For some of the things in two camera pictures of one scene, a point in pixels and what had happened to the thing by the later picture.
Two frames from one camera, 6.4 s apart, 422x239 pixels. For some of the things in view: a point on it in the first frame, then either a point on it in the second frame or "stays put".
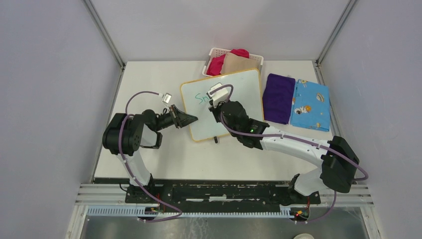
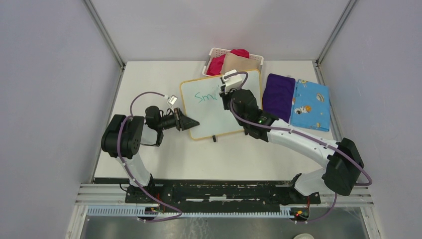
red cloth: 216,64 stays put
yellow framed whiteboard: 247,89 stays put
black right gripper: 215,110 -> 225,96
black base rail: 220,194 stays put
